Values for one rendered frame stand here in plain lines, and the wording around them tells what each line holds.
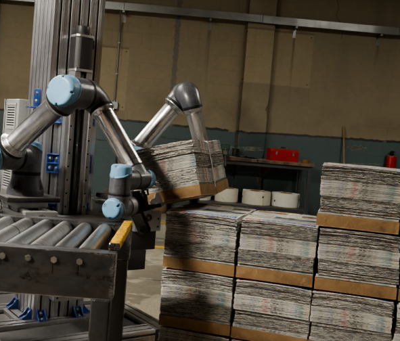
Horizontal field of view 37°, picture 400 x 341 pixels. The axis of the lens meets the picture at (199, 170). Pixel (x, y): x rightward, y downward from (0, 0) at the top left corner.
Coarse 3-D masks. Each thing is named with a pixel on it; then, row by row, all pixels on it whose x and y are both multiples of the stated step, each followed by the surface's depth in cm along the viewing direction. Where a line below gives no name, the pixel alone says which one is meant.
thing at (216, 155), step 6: (210, 144) 254; (216, 144) 261; (210, 150) 254; (216, 150) 260; (216, 156) 258; (222, 156) 267; (216, 162) 258; (222, 162) 265; (216, 168) 257; (222, 168) 265; (216, 174) 255; (222, 174) 265; (216, 180) 254; (222, 180) 262
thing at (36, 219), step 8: (0, 216) 201; (8, 216) 201; (16, 216) 203; (24, 216) 204; (32, 216) 206; (56, 224) 202; (72, 224) 202; (96, 224) 202; (112, 224) 203; (120, 224) 204; (112, 232) 203; (128, 240) 203; (104, 248) 203; (120, 248) 203; (128, 248) 203; (120, 256) 203; (128, 256) 203
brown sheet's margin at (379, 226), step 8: (320, 216) 215; (328, 216) 215; (336, 216) 214; (320, 224) 216; (328, 224) 215; (336, 224) 214; (344, 224) 213; (352, 224) 213; (360, 224) 212; (368, 224) 211; (376, 224) 210; (384, 224) 210; (392, 224) 209; (384, 232) 210; (392, 232) 209
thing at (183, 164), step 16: (176, 144) 236; (192, 144) 234; (144, 160) 240; (160, 160) 238; (176, 160) 236; (192, 160) 234; (160, 176) 239; (176, 176) 236; (192, 176) 234; (208, 176) 247
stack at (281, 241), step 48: (192, 240) 229; (240, 240) 225; (288, 240) 220; (336, 240) 215; (384, 240) 210; (192, 288) 229; (240, 288) 224; (288, 288) 220; (192, 336) 231; (336, 336) 216; (384, 336) 211
